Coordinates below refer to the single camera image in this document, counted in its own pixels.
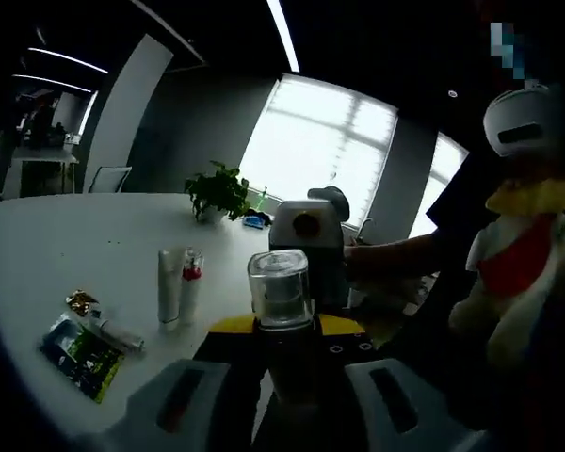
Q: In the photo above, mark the gold skincare sachet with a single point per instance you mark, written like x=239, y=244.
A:
x=81, y=301

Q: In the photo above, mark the white chest device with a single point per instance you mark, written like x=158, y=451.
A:
x=518, y=122

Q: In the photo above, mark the small white skincare pump bottle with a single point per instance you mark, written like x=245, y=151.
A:
x=117, y=332
x=280, y=292

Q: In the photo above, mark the small blue box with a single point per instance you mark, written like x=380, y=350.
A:
x=255, y=221

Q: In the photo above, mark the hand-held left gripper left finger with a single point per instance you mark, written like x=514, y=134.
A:
x=183, y=405

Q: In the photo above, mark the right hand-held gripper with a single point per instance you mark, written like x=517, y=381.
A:
x=320, y=226

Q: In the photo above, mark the green skincare sachet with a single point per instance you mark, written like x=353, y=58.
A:
x=96, y=369

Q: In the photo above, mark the potted green plant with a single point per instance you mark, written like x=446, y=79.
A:
x=216, y=190

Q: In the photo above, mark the white chair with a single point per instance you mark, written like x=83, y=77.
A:
x=109, y=180

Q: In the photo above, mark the large red-collared white skincare bottle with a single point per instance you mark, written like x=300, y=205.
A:
x=190, y=292

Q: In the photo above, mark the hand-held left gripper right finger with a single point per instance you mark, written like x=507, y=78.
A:
x=376, y=400

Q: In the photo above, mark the white skincare tube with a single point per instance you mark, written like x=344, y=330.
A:
x=168, y=292

